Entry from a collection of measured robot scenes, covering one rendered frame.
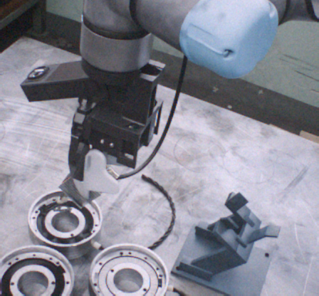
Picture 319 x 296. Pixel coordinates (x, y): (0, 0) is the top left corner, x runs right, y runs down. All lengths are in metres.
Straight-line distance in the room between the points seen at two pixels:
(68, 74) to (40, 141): 0.36
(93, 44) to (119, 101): 0.09
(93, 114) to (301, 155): 0.53
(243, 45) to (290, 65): 1.90
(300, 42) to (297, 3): 1.75
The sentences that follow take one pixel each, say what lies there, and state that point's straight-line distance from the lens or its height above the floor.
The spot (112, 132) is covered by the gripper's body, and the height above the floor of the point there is 1.06.
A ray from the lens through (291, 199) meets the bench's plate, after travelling 0.98.
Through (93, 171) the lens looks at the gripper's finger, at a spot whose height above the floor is 0.98.
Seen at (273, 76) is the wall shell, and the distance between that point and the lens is 2.41.
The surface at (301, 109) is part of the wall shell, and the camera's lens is 2.46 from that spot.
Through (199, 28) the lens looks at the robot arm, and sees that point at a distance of 0.47.
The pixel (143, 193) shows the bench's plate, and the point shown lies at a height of 0.80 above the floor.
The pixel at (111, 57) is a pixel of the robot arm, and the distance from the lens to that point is 0.57.
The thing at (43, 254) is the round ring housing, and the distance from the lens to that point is 0.80.
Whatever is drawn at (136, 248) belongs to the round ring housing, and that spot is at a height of 0.84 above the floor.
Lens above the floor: 1.47
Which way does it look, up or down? 41 degrees down
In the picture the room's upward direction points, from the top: 10 degrees clockwise
